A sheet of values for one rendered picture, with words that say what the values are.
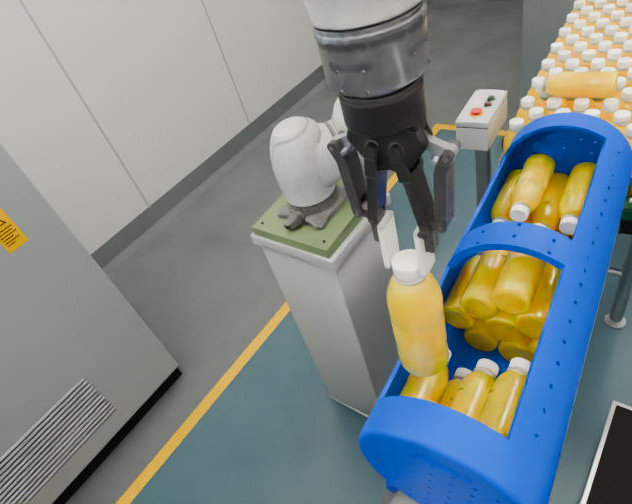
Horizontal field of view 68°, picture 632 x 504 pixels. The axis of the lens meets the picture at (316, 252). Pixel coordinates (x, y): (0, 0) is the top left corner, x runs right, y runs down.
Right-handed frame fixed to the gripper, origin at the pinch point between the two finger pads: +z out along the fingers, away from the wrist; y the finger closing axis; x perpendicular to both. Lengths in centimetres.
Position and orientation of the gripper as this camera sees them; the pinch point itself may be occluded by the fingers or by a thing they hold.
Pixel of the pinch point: (406, 244)
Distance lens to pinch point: 55.4
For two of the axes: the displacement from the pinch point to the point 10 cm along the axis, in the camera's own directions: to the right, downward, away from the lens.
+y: 8.3, 2.0, -5.2
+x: 5.0, -6.8, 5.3
